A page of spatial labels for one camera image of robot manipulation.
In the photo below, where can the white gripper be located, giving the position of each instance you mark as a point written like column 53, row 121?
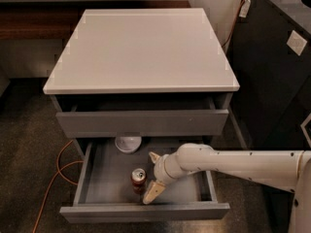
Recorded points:
column 159, row 171

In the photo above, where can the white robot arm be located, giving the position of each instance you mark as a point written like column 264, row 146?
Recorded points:
column 288, row 170

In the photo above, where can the grey drawer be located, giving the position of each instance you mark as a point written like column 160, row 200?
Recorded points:
column 149, row 123
column 105, row 192

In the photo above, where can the grey drawer cabinet white top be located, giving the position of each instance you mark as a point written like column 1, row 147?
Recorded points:
column 138, row 60

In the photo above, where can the black cabinet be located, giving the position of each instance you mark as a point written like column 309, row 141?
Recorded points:
column 275, row 83

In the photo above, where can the red coke can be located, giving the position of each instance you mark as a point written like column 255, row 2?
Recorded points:
column 138, row 179

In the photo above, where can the grey top drawer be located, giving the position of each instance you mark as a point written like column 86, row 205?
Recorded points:
column 149, row 123

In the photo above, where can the white tag on cable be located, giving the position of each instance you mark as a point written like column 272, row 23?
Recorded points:
column 245, row 8

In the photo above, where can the dark wooden bench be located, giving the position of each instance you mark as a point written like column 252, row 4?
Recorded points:
column 57, row 20

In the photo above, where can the white bowl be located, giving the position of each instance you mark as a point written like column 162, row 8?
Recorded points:
column 128, row 144

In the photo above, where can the white label on cabinet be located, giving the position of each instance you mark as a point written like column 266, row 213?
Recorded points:
column 296, row 43

